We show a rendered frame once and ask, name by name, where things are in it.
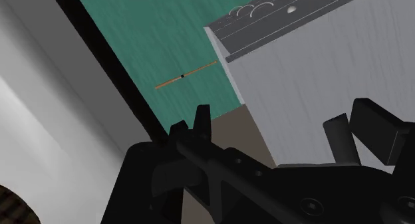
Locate grey cabinet with dark drawers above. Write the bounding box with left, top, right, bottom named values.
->
left=203, top=0, right=415, bottom=174

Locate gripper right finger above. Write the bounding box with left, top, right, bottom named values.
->
left=323, top=98, right=415, bottom=177

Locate orange pencil with black band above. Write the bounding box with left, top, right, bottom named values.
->
left=154, top=60, right=218, bottom=90

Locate brown striped round object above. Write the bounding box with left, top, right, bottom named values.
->
left=0, top=184, right=42, bottom=224

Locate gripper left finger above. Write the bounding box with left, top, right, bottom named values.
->
left=100, top=104, right=213, bottom=224

